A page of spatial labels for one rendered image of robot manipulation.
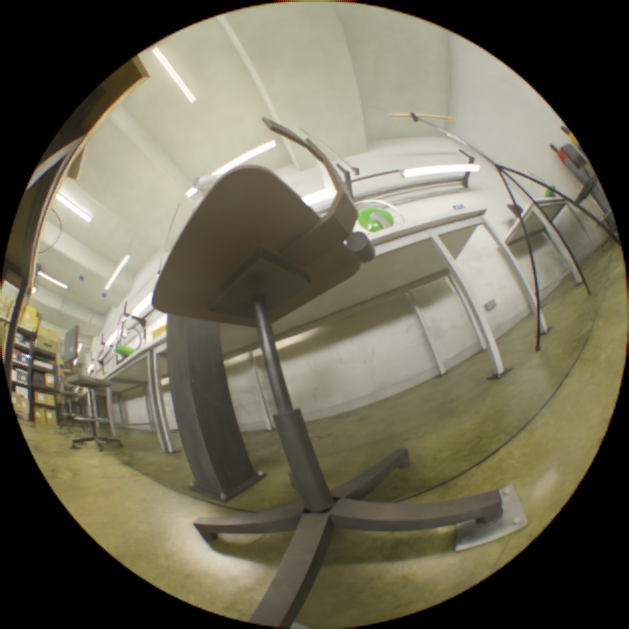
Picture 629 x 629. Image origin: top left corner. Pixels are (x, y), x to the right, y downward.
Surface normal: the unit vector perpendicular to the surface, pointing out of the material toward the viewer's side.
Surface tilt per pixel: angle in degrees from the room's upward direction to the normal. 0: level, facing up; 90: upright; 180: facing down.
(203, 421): 90
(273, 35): 180
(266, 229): 180
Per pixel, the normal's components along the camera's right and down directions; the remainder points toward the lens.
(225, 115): 0.29, 0.89
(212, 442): 0.88, -0.39
